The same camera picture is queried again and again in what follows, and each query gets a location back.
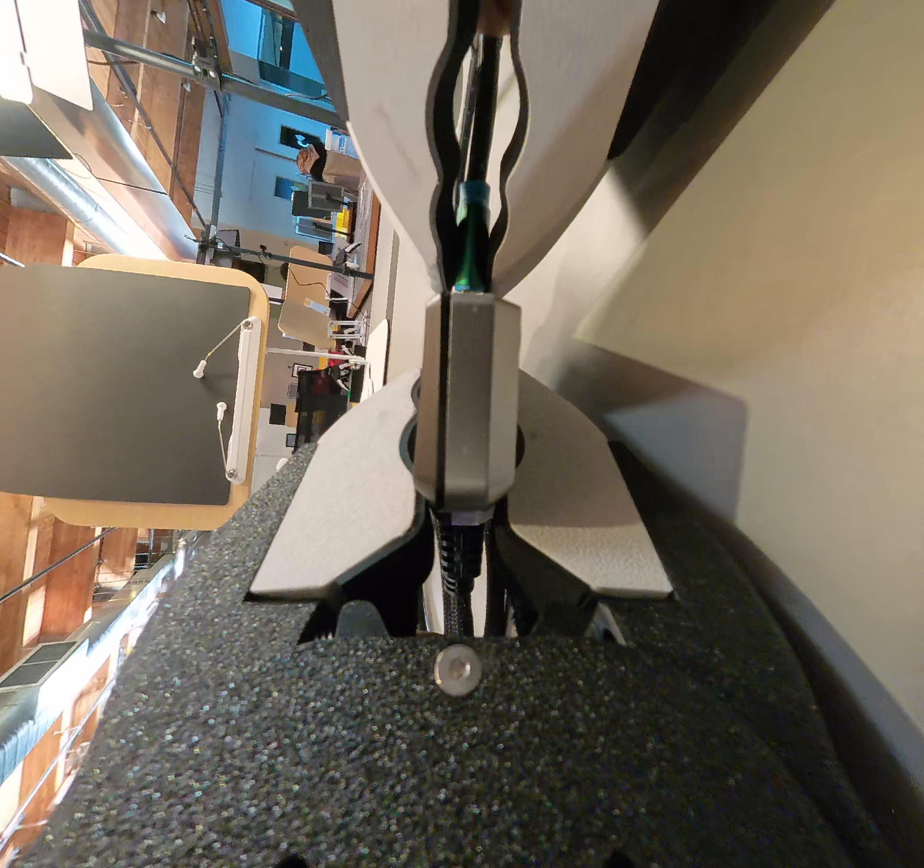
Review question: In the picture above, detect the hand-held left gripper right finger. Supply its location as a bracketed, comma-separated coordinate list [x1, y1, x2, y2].
[498, 370, 674, 602]

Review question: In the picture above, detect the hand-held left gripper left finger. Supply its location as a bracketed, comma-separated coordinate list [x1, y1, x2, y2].
[249, 370, 427, 602]

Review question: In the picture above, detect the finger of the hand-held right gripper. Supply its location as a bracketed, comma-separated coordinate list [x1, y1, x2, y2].
[489, 0, 681, 293]
[322, 0, 479, 293]

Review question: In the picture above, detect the black mesh sleeved switch cable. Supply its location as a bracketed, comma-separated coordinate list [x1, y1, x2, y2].
[429, 511, 508, 638]

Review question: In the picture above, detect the grey adapter block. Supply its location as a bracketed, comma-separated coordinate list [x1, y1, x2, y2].
[411, 289, 524, 517]

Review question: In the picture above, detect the black braided cable green plug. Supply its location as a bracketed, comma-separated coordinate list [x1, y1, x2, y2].
[451, 29, 505, 294]

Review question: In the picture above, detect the black equipment rack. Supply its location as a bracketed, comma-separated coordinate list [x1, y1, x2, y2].
[292, 366, 362, 450]

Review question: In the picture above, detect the brown paper bag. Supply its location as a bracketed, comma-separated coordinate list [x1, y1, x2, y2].
[296, 142, 362, 188]

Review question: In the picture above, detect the black steel beam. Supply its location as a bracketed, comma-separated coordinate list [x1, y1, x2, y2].
[83, 31, 347, 126]

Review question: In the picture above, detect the hanging beige panel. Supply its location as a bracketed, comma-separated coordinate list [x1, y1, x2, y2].
[276, 244, 339, 344]

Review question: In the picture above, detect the hanging grey panel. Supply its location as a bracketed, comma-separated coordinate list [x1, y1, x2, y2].
[0, 0, 96, 162]

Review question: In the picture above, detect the silver ventilation duct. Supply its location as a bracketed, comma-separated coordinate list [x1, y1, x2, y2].
[0, 81, 199, 263]

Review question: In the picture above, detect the wall air vent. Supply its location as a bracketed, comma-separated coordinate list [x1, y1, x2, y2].
[0, 638, 89, 692]

